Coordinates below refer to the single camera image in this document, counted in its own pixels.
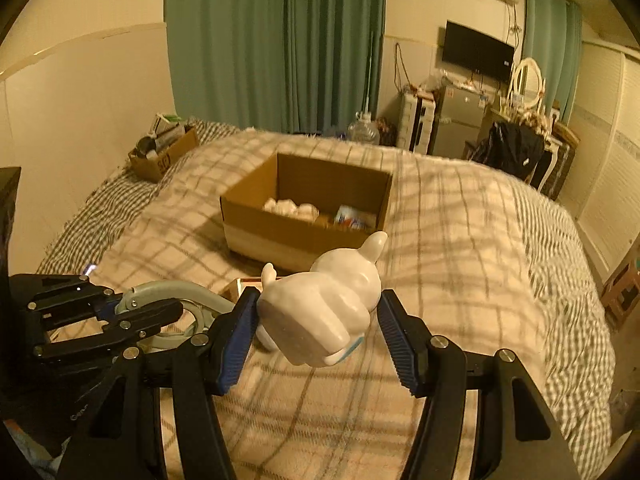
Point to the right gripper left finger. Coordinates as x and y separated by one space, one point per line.
119 437

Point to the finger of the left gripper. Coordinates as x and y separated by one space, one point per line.
61 297
124 330

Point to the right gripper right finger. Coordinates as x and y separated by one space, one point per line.
515 435

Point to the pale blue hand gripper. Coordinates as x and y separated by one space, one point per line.
202 304

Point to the white ceramic figurine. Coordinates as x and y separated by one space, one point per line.
318 317

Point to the small cardboard box with items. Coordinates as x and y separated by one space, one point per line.
169 138

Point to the open cardboard box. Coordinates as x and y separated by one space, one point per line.
282 212

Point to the black jacket on chair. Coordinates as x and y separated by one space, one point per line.
510 148

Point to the large water bottle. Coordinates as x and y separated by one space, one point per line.
363 130

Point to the green curtain left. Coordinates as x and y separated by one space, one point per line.
281 65

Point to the green curtain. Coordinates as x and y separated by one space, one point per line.
281 65
553 38

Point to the grey mini fridge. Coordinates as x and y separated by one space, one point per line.
458 116

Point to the white suitcase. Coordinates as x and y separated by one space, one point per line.
416 117

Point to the white oval mirror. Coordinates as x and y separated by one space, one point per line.
527 86

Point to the green curtain right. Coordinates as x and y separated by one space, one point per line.
553 38

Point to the black wall television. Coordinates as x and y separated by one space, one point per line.
477 52

